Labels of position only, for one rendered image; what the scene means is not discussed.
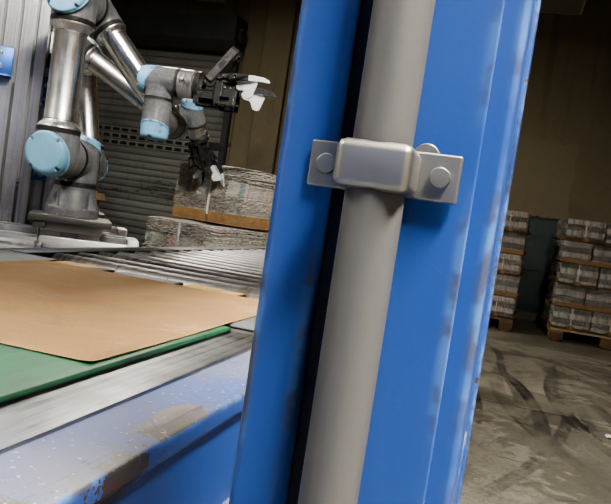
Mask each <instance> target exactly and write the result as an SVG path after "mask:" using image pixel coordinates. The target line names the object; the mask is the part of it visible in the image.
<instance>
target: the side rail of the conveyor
mask: <svg viewBox="0 0 611 504"><path fill-rule="evenodd" d="M224 249H225V250H233V249H235V250H241V249H244V250H249V249H253V250H256V249H262V250H263V249H266V246H202V247H63V248H0V250H9V251H15V252H20V253H26V254H31V255H36V256H42V257H47V258H51V257H52V256H53V255H54V254H55V253H58V252H59V253H65V254H71V255H77V254H78V253H79V252H84V253H90V254H96V255H97V254H98V253H99V252H107V253H113V254H117V253H118V252H119V251H122V252H127V253H134V252H136V251H140V252H146V253H150V252H151V251H158V252H163V253H164V252H165V251H173V252H178V251H179V250H182V251H188V252H190V251H191V250H196V251H202V250H208V251H213V250H220V251H222V250H224Z"/></svg>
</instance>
